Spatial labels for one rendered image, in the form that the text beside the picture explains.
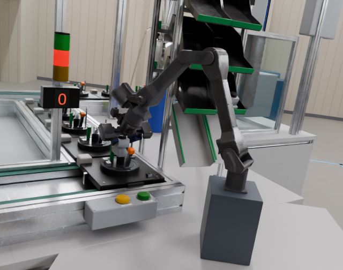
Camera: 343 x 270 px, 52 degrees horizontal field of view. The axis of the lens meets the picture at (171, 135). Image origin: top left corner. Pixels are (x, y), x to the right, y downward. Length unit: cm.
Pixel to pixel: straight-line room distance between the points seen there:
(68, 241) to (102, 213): 13
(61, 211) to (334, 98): 852
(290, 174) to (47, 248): 210
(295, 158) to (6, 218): 217
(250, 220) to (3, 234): 65
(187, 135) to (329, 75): 787
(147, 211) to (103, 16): 789
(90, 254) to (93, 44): 802
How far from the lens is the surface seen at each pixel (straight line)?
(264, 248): 117
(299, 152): 280
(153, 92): 106
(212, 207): 97
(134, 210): 107
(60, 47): 121
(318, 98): 911
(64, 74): 122
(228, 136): 96
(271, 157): 257
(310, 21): 265
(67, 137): 153
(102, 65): 883
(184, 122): 140
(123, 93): 114
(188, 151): 135
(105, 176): 121
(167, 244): 108
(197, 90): 142
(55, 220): 107
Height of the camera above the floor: 145
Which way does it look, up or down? 16 degrees down
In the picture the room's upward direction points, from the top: 7 degrees clockwise
